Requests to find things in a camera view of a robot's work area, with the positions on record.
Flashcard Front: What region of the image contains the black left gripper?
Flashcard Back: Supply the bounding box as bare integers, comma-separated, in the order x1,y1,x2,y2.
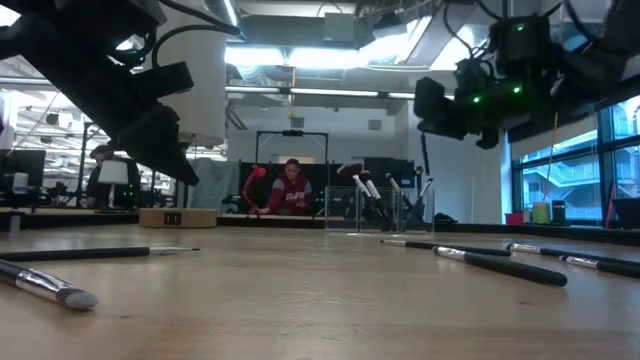
54,47,200,187

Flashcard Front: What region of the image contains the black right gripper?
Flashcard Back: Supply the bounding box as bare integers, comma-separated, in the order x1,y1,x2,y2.
423,59,531,150

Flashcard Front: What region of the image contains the thin pointed liner brush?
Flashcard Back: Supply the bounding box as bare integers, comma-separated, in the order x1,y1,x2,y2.
0,245,201,263

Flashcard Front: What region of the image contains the thick black-handled makeup brush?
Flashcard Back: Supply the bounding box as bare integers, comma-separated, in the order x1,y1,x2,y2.
431,245,569,288

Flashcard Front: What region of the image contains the grey-tipped makeup brush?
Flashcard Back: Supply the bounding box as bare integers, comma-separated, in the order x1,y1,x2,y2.
0,258,99,312

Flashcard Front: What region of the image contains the person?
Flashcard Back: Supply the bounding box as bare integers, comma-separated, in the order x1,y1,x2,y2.
85,143,142,210
266,157,315,216

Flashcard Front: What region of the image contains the teal cloth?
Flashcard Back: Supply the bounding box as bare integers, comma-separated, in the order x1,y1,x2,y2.
187,158,240,211

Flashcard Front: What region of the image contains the round dark-tipped makeup brush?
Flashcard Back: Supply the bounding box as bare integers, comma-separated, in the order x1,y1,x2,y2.
359,171,397,231

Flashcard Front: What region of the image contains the red desk lamp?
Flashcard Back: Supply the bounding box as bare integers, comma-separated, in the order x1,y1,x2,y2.
241,164,268,216

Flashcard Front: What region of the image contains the green cup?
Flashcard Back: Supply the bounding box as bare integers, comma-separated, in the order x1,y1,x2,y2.
531,201,552,225

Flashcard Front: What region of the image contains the black computer monitor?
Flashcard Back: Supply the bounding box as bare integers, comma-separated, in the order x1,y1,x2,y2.
0,148,47,209

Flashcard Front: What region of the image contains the clear acrylic brush organizer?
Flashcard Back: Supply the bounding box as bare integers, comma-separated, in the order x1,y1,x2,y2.
323,185,437,236

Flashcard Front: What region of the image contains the grey ceiling unit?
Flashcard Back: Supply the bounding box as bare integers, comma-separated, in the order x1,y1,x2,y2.
322,12,360,44

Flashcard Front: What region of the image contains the linear ceiling light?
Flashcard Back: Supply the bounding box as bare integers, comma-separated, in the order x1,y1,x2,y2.
224,85,416,100

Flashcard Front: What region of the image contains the ceiling light panel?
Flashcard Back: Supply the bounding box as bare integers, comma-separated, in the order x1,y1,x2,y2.
224,44,416,71

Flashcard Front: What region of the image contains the red pole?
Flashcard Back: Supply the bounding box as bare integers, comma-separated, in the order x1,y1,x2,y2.
603,182,617,230

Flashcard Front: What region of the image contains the black bin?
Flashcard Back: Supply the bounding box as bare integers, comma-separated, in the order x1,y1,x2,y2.
611,197,640,231

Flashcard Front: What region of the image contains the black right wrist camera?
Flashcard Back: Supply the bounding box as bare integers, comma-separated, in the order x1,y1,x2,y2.
413,76,448,124

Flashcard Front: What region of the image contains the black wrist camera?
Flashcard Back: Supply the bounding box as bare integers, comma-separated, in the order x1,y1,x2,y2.
413,76,448,124
148,61,196,100

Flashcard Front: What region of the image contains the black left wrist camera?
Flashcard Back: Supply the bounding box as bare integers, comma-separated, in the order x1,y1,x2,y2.
148,61,196,100

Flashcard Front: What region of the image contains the black right camera cable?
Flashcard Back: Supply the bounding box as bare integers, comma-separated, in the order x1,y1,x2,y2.
442,0,506,64

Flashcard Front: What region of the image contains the black camera cable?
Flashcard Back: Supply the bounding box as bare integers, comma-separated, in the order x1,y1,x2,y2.
151,0,247,69
442,0,506,64

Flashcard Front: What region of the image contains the yellow hanging cord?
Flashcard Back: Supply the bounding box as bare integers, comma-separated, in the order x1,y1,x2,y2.
543,112,562,204

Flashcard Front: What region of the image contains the black left camera cable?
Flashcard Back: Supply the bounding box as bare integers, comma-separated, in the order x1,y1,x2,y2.
151,0,247,69

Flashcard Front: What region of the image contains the black camera gantry frame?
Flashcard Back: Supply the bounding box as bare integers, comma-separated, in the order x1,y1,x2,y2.
254,128,330,166

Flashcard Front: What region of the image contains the black aluminium table frame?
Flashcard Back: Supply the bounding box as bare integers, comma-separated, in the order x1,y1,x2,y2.
0,209,640,247

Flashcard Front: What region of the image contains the silver ventilation duct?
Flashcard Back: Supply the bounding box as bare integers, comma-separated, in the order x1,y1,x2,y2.
202,0,241,31

